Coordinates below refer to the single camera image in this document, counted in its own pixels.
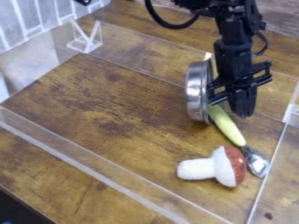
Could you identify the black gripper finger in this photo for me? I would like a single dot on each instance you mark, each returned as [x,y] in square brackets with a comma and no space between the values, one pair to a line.
[242,100]

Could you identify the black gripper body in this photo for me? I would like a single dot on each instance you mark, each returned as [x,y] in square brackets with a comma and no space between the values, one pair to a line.
[238,71]

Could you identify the small steel pot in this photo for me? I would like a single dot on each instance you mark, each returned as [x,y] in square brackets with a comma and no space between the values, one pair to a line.
[198,78]

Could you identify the green handled metal spoon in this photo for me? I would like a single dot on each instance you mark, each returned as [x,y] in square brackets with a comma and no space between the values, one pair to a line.
[258,162]

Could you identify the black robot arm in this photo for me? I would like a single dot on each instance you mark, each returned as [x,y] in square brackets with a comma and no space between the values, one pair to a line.
[234,35]

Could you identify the plush red white mushroom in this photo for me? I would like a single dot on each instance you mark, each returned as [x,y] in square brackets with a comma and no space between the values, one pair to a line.
[226,166]

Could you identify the clear acrylic triangular bracket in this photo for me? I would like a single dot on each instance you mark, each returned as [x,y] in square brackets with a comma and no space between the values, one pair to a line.
[86,43]

